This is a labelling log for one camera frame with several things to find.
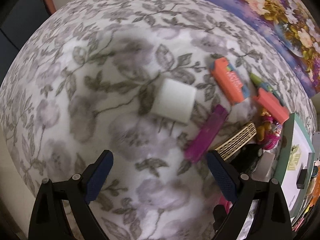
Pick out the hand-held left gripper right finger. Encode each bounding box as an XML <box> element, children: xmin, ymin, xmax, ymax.
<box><xmin>205</xmin><ymin>150</ymin><xmax>293</xmax><ymax>240</ymax></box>

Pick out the pink yellow doll toy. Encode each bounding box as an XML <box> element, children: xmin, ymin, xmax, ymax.
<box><xmin>256</xmin><ymin>109</ymin><xmax>283</xmax><ymax>150</ymax></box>

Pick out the round blue tin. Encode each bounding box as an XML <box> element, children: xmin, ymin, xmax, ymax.
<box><xmin>310</xmin><ymin>165</ymin><xmax>320</xmax><ymax>181</ymax></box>

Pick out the pink plastic toy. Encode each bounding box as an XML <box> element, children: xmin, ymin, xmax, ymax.
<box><xmin>219</xmin><ymin>196</ymin><xmax>232</xmax><ymax>214</ymax></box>

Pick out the small black block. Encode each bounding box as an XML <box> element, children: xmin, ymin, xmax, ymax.
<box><xmin>296</xmin><ymin>169</ymin><xmax>308</xmax><ymax>189</ymax></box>

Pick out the orange box with blue label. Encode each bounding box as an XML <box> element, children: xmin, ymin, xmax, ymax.
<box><xmin>209</xmin><ymin>57</ymin><xmax>250</xmax><ymax>105</ymax></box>

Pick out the flower bouquet painting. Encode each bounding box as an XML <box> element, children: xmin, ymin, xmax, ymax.
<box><xmin>205</xmin><ymin>0</ymin><xmax>320</xmax><ymax>98</ymax></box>

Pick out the floral grey white blanket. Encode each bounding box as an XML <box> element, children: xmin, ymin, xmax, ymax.
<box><xmin>0</xmin><ymin>0</ymin><xmax>318</xmax><ymax>240</ymax></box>

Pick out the cream perforated comb block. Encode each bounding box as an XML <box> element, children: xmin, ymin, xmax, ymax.
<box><xmin>214</xmin><ymin>122</ymin><xmax>257</xmax><ymax>161</ymax></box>

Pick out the white tray with teal rim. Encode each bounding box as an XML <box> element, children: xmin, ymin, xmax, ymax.
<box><xmin>274</xmin><ymin>112</ymin><xmax>316</xmax><ymax>228</ymax></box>

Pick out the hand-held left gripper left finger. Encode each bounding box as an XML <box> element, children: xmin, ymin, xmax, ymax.
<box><xmin>28</xmin><ymin>149</ymin><xmax>114</xmax><ymax>240</ymax></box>

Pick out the orange box with green label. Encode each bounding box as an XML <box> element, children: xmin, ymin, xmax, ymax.
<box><xmin>249</xmin><ymin>73</ymin><xmax>290</xmax><ymax>125</ymax></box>

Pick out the magenta plastic case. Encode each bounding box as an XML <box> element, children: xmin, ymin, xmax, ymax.
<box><xmin>184</xmin><ymin>104</ymin><xmax>228</xmax><ymax>162</ymax></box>

